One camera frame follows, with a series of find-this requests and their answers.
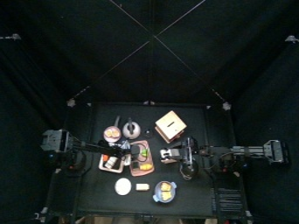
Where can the orange toy sushi piece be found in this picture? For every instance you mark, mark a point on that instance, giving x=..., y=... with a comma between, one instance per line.
x=104, y=157

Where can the black sheet with white print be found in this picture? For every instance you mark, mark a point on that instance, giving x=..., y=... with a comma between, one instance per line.
x=230, y=201

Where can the small black round knob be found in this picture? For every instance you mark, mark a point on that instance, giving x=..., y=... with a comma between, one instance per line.
x=147, y=133

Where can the cream wooden toy block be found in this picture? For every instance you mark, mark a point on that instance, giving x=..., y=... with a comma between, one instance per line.
x=139, y=189

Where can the blue-grey toy pot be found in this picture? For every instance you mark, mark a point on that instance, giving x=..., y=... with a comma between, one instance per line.
x=155, y=198

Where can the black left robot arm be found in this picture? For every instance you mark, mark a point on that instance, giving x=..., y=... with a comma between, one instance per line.
x=66, y=143

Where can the toy fried egg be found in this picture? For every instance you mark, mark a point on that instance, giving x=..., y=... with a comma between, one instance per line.
x=108, y=133
x=116, y=132

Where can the toy toast slice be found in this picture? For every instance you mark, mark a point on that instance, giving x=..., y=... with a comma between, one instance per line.
x=166, y=186
x=166, y=196

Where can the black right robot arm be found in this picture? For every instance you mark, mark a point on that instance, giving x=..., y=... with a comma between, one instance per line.
x=249, y=151

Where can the white round plate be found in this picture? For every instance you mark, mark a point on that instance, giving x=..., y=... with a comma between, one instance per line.
x=123, y=186

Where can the shallow rectangular toy tray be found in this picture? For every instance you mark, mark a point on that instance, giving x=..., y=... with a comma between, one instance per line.
x=104, y=167

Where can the yellow orange toy food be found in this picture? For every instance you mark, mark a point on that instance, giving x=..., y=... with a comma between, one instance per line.
x=146, y=166

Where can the dark round bowl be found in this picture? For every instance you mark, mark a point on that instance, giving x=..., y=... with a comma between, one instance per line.
x=189, y=174

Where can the pink wooden serving board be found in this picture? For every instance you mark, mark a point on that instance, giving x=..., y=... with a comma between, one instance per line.
x=150, y=144

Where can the toy frying pan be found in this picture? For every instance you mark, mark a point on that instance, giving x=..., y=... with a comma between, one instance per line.
x=112, y=137

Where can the silver frame corner bracket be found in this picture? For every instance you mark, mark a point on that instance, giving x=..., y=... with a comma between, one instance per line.
x=291, y=38
x=226, y=106
x=71, y=102
x=14, y=37

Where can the white sushi roll slice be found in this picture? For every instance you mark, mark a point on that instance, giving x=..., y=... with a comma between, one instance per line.
x=111, y=162
x=114, y=159
x=110, y=166

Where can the wooden toy box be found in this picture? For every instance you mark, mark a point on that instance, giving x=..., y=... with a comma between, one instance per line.
x=171, y=125

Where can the yellow toy slab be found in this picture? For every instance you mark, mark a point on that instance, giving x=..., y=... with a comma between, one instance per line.
x=143, y=186

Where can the green sushi roll half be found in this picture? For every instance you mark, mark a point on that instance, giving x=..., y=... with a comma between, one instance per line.
x=146, y=155
x=145, y=150

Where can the black seaweed sushi piece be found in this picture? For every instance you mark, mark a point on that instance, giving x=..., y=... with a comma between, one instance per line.
x=135, y=165
x=135, y=150
x=118, y=164

